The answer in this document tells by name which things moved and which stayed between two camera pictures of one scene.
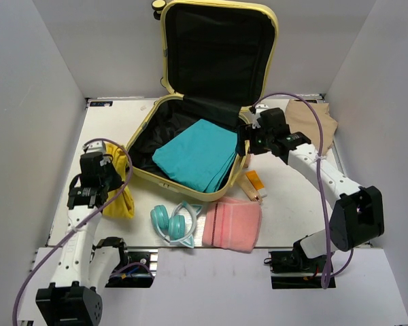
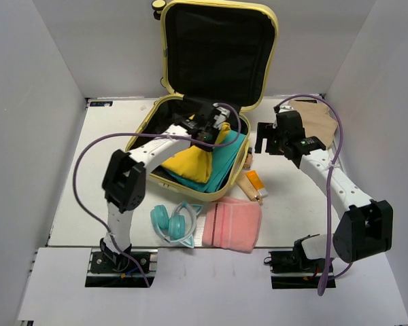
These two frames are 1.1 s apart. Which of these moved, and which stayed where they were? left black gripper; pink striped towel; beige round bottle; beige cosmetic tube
Moved: left black gripper
Stayed: beige round bottle; pink striped towel; beige cosmetic tube
